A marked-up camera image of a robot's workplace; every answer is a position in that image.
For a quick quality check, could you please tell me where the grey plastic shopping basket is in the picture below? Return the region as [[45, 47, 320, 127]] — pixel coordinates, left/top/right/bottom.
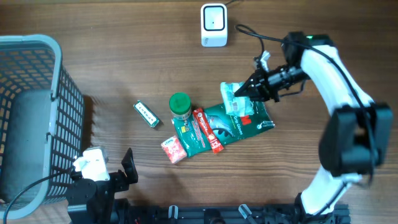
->
[[1, 34, 85, 220]]

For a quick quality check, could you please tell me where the red tissue packet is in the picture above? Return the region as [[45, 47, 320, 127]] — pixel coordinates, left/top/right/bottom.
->
[[161, 136, 187, 164]]

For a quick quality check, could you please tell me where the clear wet wipes packet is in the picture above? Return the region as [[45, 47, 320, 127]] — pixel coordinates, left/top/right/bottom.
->
[[220, 82, 254, 117]]

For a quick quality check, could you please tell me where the black left camera cable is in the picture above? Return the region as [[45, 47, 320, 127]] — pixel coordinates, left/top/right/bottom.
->
[[2, 166, 77, 224]]

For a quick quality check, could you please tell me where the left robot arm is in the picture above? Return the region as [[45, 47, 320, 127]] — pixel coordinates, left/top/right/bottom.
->
[[66, 147, 138, 223]]

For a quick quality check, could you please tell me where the small green white box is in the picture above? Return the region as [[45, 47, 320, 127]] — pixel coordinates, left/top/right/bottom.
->
[[134, 100, 160, 128]]

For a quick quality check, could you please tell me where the red coffee stick sachet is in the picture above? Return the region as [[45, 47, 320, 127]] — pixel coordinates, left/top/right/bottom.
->
[[193, 108, 224, 154]]

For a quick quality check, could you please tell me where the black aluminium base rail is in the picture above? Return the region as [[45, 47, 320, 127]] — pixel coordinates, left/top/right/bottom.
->
[[124, 203, 351, 224]]

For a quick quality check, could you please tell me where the green lid jar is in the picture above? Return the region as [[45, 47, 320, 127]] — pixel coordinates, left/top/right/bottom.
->
[[169, 92, 192, 120]]

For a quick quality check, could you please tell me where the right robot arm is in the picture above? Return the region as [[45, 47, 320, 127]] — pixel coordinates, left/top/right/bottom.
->
[[235, 32, 393, 223]]

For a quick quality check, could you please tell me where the white barcode scanner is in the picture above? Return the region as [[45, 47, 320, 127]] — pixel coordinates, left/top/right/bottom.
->
[[200, 3, 228, 47]]

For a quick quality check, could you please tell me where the green 3M gloves packet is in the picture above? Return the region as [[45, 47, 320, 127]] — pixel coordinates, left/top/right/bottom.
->
[[172, 102, 275, 157]]

